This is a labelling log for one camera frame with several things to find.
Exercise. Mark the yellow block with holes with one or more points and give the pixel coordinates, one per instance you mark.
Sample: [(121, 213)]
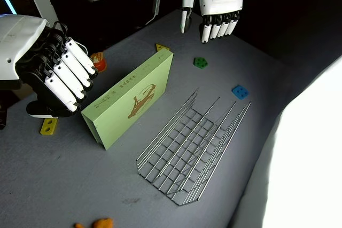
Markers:
[(48, 127)]

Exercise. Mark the light green book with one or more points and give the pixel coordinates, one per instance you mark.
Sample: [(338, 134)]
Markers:
[(128, 97)]

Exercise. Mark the yellow triangle block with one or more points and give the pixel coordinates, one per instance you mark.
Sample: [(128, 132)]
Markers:
[(161, 47)]

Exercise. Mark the green pentagon block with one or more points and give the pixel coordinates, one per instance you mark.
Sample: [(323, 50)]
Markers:
[(200, 63)]

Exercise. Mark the blue square block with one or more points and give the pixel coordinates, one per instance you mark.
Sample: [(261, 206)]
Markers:
[(240, 92)]

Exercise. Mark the white backdrop sheet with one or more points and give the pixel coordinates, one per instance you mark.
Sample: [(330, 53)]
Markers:
[(307, 145)]

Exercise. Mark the small orange toy piece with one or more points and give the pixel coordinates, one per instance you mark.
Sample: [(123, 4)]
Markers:
[(79, 225)]

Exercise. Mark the red and orange toy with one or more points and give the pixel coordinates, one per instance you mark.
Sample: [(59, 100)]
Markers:
[(101, 63)]

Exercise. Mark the grey table cloth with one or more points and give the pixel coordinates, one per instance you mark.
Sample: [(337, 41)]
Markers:
[(80, 180)]

